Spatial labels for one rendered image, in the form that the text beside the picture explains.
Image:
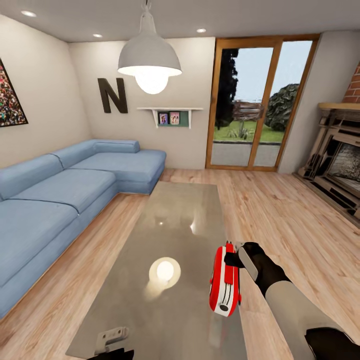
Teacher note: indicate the picture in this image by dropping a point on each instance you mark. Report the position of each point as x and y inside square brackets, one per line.
[163, 118]
[174, 117]
[11, 111]

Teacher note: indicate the shelf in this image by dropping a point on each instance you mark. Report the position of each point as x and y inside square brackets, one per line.
[185, 115]

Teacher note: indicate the radio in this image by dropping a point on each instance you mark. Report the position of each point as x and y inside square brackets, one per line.
[225, 283]

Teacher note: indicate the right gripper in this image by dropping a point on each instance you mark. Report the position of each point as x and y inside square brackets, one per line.
[231, 260]

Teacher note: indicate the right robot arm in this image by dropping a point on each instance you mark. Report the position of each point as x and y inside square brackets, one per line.
[309, 332]

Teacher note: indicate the decorative sign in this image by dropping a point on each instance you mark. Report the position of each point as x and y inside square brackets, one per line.
[106, 89]

